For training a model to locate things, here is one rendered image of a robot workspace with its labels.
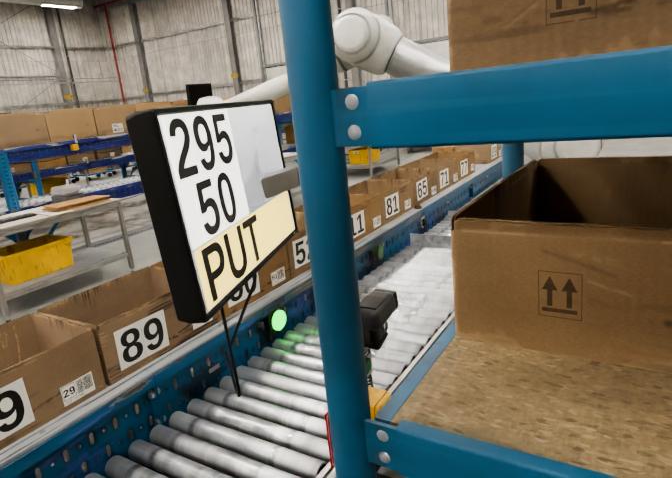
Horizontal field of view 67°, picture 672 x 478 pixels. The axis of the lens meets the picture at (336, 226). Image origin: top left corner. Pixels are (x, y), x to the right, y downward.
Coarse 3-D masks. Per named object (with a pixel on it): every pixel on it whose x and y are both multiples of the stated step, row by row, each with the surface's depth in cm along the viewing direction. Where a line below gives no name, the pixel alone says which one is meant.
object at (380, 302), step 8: (368, 296) 116; (376, 296) 116; (384, 296) 116; (392, 296) 117; (360, 304) 114; (368, 304) 113; (376, 304) 113; (384, 304) 114; (392, 304) 116; (368, 312) 111; (376, 312) 111; (384, 312) 113; (392, 312) 116; (368, 320) 111; (376, 320) 111; (384, 320) 113; (368, 328) 112; (376, 328) 111; (376, 336) 114; (384, 336) 116; (376, 344) 114
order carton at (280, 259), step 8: (280, 256) 187; (160, 264) 176; (272, 264) 183; (280, 264) 187; (288, 264) 192; (264, 272) 180; (272, 272) 183; (288, 272) 192; (264, 280) 180; (288, 280) 192; (264, 288) 180; (272, 288) 184; (256, 296) 177; (240, 304) 170; (248, 304) 173; (224, 312) 164; (232, 312) 167
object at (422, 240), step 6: (414, 234) 265; (420, 234) 263; (426, 234) 261; (414, 240) 266; (420, 240) 264; (426, 240) 262; (432, 240) 260; (438, 240) 259; (444, 240) 257; (450, 240) 255; (420, 246) 265; (426, 246) 263; (432, 246) 261; (438, 246) 260; (444, 246) 258; (450, 246) 256
